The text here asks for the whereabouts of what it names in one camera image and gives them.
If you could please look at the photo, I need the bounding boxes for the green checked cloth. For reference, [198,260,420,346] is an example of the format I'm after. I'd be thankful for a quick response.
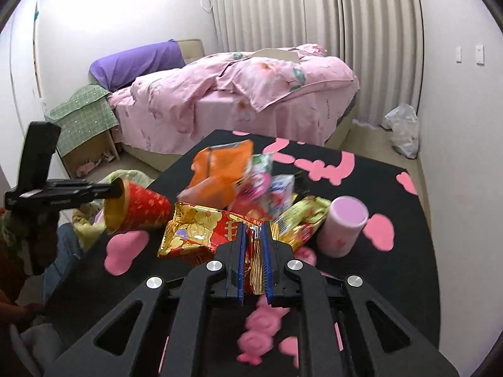
[45,85,121,156]

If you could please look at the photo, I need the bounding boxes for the yellow noodle packet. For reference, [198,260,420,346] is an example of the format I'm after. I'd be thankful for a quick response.
[273,195,333,245]

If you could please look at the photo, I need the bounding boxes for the pink floral duvet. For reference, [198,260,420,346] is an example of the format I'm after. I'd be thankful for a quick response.
[108,42,361,155]

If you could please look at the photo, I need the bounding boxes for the pale ribbed curtain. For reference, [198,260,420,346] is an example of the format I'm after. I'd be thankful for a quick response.
[207,0,426,136]

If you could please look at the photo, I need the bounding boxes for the pink pig toy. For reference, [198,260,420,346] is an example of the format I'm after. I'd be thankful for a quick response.
[237,294,292,363]

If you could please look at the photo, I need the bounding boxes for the person's blue jeans leg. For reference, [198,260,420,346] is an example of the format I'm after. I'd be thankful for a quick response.
[42,223,84,304]

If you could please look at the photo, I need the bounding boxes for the green and pink snack packet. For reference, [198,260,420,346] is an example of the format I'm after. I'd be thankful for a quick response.
[235,153,274,202]

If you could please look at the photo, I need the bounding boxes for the orange snack packet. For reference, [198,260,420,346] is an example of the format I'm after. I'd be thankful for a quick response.
[177,140,254,210]

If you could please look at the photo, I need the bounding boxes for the red patterned paper cup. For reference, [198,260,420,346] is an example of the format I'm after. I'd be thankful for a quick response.
[103,177,176,235]

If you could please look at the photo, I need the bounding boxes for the wooden nightstand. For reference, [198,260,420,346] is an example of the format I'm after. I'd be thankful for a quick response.
[57,127,121,180]

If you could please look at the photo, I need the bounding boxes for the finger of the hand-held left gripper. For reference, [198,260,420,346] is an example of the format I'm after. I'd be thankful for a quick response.
[92,181,123,200]

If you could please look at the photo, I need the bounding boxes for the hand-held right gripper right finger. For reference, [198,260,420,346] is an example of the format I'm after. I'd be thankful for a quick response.
[262,221,460,377]

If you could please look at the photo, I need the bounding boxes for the purple pillow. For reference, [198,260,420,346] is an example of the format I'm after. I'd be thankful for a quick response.
[89,40,186,90]

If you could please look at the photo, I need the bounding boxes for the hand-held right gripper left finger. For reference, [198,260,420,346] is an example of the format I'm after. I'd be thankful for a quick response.
[47,222,248,377]

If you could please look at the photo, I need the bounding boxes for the black tablecloth with pink shapes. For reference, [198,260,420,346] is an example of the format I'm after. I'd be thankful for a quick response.
[42,129,441,377]

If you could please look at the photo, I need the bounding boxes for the pink cup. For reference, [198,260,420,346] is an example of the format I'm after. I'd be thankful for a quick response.
[316,195,370,258]

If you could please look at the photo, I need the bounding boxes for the person's left forearm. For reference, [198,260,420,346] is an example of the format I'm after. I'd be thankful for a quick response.
[0,204,44,323]

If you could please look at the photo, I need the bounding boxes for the beige headboard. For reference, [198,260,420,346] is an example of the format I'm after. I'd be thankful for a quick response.
[176,39,206,66]

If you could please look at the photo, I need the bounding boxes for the clear plastic bag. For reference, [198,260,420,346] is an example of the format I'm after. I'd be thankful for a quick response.
[384,103,419,160]

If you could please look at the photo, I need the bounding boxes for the white and purple snack packet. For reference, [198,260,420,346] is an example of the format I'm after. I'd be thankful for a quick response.
[266,174,296,221]

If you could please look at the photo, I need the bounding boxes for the gold and red snack packet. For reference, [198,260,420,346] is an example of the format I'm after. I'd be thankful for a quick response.
[157,201,276,296]

